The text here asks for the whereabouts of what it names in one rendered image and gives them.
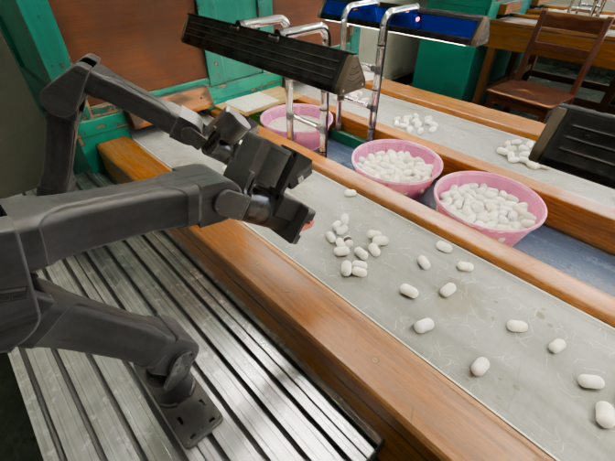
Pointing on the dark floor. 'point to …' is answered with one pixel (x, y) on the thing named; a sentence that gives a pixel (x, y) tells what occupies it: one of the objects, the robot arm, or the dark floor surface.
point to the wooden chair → (533, 95)
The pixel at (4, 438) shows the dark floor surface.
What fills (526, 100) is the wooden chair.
